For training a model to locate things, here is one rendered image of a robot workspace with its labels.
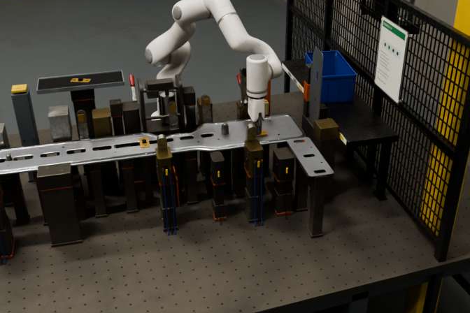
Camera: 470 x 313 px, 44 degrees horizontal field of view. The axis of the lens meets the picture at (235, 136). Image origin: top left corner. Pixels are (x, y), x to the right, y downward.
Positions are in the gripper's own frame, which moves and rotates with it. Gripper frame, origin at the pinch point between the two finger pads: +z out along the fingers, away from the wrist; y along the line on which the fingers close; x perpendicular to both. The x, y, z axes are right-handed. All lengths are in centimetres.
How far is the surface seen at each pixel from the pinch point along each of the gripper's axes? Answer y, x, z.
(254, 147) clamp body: 17.1, -5.7, -1.4
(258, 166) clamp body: 20.9, -5.0, 5.4
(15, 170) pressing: 3, -97, 3
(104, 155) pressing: 1, -63, 3
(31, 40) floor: -444, -137, 104
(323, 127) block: 11.2, 25.0, -2.8
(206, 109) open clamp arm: -19.3, -17.5, -1.7
